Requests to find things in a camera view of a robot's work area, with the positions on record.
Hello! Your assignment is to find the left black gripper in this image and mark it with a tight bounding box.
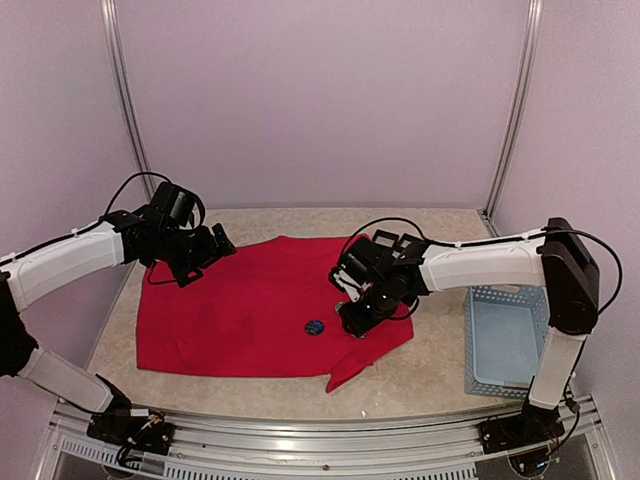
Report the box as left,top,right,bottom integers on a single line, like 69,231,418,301
156,223,236,287

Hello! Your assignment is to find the red t-shirt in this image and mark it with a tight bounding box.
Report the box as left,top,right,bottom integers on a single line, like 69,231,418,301
136,236,414,392

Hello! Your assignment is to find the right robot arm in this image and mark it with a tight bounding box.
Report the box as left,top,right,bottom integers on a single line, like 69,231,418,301
329,217,601,444

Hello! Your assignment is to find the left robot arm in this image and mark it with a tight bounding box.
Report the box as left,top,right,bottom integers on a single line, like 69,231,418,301
1,211,236,445

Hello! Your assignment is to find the blue round brooch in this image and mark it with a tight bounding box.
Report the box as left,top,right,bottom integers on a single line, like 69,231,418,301
304,320,325,336

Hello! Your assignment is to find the blue plastic basket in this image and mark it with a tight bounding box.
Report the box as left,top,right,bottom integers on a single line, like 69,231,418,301
465,285,549,400

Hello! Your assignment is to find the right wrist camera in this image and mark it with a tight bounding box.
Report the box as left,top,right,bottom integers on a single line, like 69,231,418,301
338,237,395,284

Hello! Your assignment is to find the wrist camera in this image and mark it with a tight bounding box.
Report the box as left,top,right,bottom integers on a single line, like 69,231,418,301
338,237,395,284
149,181,196,227

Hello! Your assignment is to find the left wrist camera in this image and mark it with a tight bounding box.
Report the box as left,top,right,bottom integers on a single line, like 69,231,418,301
149,181,196,227

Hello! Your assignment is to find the black square frame left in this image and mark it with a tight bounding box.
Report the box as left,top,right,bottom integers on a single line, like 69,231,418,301
372,229,399,249

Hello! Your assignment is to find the black square frame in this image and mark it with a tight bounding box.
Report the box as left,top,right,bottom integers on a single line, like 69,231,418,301
372,229,399,249
397,233,424,251

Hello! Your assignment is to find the black square frame middle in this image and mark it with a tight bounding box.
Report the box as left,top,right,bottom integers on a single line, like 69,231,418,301
397,233,424,251

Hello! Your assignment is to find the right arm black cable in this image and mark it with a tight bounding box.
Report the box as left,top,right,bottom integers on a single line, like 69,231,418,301
344,216,625,321

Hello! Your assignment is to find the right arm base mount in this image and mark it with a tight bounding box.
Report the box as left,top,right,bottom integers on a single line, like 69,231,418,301
477,414,565,454

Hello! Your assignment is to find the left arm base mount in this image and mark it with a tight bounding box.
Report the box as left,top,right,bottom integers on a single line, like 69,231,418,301
86,405,175,456

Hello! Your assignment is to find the aluminium front rail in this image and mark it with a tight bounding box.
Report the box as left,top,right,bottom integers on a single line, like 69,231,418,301
47,394,616,480

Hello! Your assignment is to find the left aluminium corner post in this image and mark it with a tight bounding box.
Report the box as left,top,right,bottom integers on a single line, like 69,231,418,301
99,0,156,200

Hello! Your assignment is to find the aluminium corner post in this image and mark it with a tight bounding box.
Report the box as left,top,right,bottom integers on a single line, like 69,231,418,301
482,0,544,224
99,0,156,200

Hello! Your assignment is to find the right aluminium corner post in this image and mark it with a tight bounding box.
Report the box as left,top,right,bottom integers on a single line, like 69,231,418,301
482,0,544,224

